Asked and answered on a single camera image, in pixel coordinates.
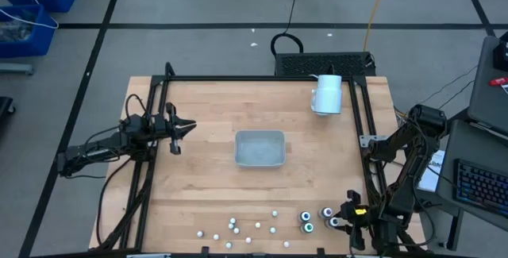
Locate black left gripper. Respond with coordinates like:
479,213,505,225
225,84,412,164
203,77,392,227
152,102,198,156

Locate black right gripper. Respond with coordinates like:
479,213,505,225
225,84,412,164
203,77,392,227
335,189,372,251

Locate grey plastic bin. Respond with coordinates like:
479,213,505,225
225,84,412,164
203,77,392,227
234,129,287,168

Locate grey metal mounting plate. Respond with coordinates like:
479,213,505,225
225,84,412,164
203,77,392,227
359,133,389,148

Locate white printed paper sheet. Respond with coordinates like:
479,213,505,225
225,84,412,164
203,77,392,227
416,148,448,194

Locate white cylindrical spotlight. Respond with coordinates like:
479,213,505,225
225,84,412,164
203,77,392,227
309,74,344,117

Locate backlit black keyboard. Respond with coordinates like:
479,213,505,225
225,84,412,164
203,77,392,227
453,158,508,216

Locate grey desk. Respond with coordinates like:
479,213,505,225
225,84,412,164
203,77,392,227
435,118,508,231

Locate grey metal floor bar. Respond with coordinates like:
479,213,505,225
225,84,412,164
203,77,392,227
0,63,35,76

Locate dark grey side table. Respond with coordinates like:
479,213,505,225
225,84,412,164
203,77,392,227
467,35,508,136

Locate black desktop device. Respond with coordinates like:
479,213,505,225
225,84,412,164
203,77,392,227
493,31,508,72

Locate black hanging cable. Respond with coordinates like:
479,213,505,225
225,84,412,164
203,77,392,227
270,0,305,56

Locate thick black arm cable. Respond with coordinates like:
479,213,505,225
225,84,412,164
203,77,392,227
94,156,134,249

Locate white cable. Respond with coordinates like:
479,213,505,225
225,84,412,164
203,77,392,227
0,0,60,29

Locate thin black floor cable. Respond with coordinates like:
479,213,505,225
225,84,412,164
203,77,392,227
418,64,479,106

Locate yellow hanging cable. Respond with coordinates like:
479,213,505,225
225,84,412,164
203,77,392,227
363,0,391,52

